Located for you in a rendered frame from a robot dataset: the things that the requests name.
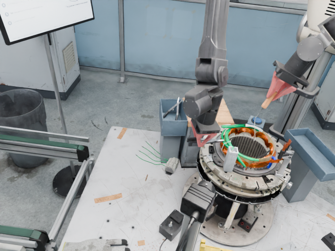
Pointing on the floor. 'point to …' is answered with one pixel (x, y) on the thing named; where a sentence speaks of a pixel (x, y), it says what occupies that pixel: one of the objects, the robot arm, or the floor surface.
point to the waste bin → (23, 160)
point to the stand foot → (62, 187)
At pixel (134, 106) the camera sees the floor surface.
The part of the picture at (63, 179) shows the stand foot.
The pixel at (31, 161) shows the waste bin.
